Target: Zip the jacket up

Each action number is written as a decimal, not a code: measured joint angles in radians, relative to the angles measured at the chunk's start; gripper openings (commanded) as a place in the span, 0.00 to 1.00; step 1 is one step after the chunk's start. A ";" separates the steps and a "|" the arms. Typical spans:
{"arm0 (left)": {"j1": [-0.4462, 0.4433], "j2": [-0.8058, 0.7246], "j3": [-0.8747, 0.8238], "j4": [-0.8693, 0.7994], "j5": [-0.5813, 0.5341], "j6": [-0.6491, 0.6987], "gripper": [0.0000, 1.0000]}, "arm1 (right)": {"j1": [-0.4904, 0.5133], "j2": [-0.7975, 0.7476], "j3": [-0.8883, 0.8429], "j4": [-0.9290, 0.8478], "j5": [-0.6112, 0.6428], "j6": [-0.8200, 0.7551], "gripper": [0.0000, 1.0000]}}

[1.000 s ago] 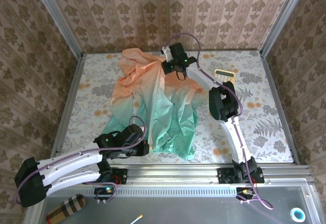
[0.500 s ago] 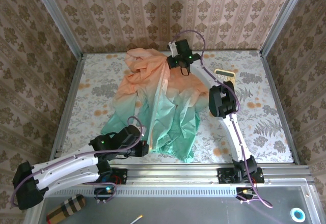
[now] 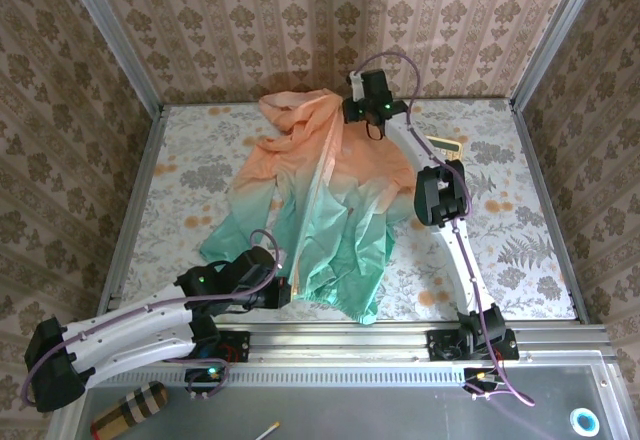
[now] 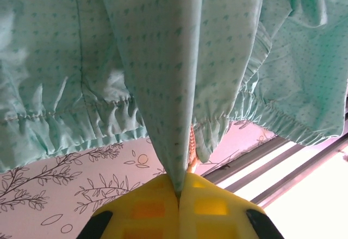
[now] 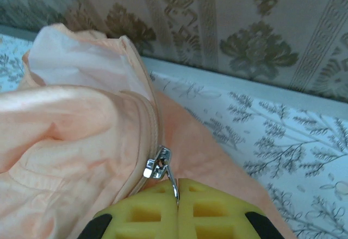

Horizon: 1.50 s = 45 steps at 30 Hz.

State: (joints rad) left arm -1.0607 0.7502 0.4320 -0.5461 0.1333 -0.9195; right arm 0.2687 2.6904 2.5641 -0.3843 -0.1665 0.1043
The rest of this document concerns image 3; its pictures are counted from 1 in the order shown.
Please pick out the right camera mount white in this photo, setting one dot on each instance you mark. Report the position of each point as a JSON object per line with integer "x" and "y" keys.
{"x": 355, "y": 86}

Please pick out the aluminium frame post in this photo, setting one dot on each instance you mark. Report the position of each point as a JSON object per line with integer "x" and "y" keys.
{"x": 110, "y": 30}
{"x": 555, "y": 35}

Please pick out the plaid striped cylinder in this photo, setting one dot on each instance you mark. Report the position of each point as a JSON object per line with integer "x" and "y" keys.
{"x": 130, "y": 410}

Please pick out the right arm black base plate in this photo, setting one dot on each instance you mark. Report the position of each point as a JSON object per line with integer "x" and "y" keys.
{"x": 445, "y": 347}

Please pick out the aluminium table side rail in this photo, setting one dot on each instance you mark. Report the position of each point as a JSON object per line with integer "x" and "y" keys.
{"x": 137, "y": 195}
{"x": 537, "y": 170}

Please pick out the cream yellow calculator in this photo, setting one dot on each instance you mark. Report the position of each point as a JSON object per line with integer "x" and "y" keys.
{"x": 447, "y": 147}

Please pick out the small black connector board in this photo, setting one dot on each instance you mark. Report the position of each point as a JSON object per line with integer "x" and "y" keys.
{"x": 200, "y": 377}
{"x": 482, "y": 377}

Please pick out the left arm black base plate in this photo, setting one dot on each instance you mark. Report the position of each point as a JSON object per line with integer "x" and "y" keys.
{"x": 235, "y": 347}

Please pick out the small white stick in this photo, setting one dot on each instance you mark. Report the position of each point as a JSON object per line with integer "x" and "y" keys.
{"x": 267, "y": 431}

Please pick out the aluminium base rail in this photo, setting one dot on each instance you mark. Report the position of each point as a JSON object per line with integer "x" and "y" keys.
{"x": 340, "y": 342}

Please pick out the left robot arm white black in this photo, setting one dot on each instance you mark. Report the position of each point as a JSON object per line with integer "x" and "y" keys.
{"x": 125, "y": 325}

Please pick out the floral table cover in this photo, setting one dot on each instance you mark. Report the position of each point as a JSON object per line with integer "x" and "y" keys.
{"x": 150, "y": 185}

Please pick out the orange and teal jacket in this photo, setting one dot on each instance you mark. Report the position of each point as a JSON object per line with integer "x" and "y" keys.
{"x": 325, "y": 200}

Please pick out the blue tape roll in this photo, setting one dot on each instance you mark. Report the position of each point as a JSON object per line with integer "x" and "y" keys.
{"x": 585, "y": 421}

